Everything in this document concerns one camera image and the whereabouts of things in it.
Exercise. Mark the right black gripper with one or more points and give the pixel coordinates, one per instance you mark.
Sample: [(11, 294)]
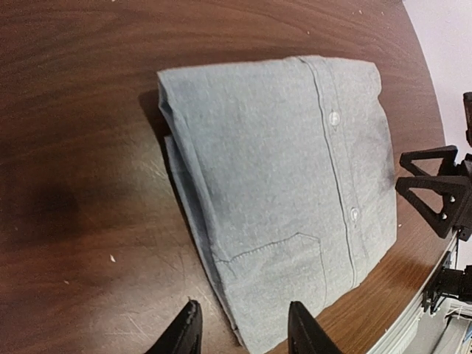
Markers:
[(443, 201)]

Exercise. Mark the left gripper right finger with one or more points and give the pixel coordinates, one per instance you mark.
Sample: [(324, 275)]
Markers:
[(305, 335)]

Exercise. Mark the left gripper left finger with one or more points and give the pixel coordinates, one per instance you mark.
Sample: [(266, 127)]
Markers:
[(184, 333)]

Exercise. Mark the grey long sleeve shirt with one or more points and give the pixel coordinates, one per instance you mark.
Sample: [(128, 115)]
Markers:
[(286, 174)]

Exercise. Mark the aluminium front rail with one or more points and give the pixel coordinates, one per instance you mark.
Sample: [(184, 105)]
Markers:
[(401, 333)]

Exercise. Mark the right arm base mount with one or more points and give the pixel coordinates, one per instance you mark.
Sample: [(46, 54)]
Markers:
[(446, 283)]

